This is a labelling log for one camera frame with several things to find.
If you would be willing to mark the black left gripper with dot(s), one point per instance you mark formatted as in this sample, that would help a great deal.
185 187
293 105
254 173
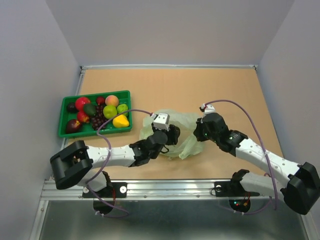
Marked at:
172 139

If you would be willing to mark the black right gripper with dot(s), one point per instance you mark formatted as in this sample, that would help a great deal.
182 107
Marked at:
200 123

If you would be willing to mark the light green plastic bag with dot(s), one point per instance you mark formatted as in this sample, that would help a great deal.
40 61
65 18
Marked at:
187 144

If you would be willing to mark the yellow pear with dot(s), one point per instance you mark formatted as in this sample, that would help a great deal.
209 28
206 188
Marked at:
121 121

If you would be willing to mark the green round apple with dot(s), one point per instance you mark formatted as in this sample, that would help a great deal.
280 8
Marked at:
109 111

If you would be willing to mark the small dark red fruit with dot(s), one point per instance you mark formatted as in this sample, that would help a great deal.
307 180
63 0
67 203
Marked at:
100 100

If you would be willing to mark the dark green avocado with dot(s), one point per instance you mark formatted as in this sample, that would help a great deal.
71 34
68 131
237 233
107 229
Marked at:
89 109

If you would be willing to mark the bright red apple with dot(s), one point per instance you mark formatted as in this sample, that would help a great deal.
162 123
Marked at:
80 102

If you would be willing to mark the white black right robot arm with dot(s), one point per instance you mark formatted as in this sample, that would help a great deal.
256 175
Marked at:
297 185

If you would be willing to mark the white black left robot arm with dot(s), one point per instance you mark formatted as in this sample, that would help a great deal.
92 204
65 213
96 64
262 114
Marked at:
75 164

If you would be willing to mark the cracked lime green fruit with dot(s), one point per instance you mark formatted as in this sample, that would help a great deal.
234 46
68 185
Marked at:
123 108

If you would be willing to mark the orange pink peach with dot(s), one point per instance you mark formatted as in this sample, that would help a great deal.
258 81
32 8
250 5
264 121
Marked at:
112 100

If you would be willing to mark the dark red grape bunch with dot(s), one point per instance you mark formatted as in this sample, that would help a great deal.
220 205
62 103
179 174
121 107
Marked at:
98 118

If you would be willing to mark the green plastic tray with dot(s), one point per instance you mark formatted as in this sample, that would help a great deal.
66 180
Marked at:
86 129

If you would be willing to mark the dark red apple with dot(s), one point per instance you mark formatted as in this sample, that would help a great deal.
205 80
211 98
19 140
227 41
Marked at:
73 126

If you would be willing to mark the dark purple plum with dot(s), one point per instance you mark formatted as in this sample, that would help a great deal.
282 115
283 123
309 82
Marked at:
71 108

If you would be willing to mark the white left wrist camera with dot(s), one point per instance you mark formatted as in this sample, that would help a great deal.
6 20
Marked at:
161 121

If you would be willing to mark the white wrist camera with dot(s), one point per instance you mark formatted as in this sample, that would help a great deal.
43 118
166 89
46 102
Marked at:
161 121
207 108

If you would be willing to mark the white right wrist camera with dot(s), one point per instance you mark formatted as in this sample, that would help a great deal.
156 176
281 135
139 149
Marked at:
207 108

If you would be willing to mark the aluminium front rail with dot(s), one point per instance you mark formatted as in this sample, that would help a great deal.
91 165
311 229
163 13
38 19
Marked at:
142 190

